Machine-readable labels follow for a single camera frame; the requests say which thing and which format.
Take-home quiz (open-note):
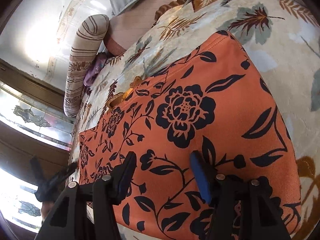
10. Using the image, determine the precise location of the leaf patterned bed blanket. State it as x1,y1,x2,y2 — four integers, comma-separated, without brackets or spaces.
71,0,319,239

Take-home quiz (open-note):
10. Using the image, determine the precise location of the purple cloth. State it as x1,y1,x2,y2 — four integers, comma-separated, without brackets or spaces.
84,52,107,87

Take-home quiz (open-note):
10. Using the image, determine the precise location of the striped floral bolster pillow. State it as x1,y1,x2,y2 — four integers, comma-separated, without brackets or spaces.
63,14,110,117

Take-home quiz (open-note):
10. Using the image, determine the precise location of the etched glass wooden door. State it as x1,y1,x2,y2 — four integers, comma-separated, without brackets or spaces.
1,60,74,239

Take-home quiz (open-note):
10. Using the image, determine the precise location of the pink bed sheet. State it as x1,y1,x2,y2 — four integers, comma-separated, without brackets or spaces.
104,0,186,56

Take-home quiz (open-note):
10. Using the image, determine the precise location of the orange floral blouse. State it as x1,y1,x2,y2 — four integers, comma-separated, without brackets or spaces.
79,30,300,239

